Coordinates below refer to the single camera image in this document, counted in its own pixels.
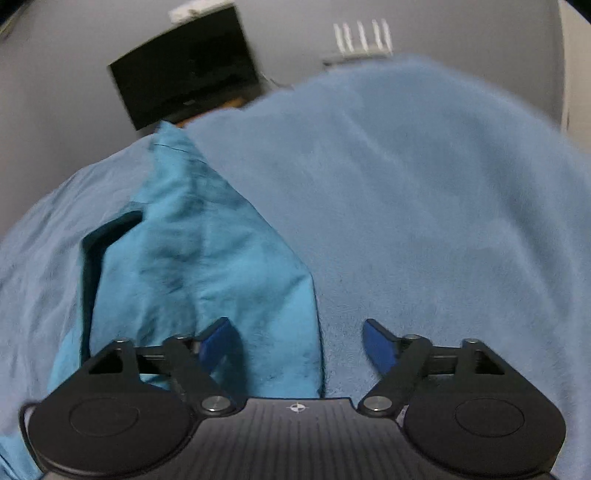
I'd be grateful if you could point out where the white wifi router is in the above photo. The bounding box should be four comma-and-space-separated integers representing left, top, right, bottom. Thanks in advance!
322, 18, 394, 68

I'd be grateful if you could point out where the teal hooded zip jacket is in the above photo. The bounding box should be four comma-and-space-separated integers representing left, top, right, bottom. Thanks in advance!
1, 123, 324, 479

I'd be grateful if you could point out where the white wall socket strip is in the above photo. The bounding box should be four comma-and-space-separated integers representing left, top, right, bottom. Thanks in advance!
168, 0, 235, 24

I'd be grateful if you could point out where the wooden tv stand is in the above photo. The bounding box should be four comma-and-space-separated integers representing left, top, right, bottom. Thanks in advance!
166, 94, 257, 127

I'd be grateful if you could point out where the light blue bed blanket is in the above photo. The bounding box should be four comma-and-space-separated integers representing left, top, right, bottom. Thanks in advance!
0, 54, 591, 480

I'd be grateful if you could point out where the black flat television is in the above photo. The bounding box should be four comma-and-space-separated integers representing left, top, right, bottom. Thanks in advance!
109, 5, 263, 131

